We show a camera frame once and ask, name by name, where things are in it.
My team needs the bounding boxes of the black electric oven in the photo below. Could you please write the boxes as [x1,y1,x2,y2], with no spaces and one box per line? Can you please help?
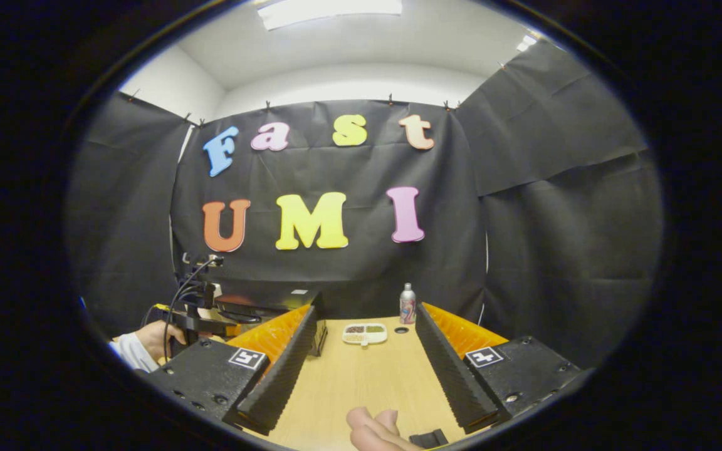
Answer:
[214,288,328,358]

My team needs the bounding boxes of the large ceiling light panel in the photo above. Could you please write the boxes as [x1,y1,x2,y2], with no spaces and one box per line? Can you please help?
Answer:
[256,0,404,31]

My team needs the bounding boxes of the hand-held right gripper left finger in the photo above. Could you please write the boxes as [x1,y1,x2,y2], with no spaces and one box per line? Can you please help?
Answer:
[145,304,318,437]

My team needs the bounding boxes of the silver printed bottle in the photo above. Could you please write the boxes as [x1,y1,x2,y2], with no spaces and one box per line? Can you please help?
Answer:
[399,283,417,325]

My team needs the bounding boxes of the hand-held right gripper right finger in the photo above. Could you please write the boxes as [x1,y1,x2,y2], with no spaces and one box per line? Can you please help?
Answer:
[414,302,583,434]

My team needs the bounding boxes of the white divided snack tray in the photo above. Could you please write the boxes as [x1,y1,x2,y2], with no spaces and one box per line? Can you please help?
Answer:
[342,323,389,347]

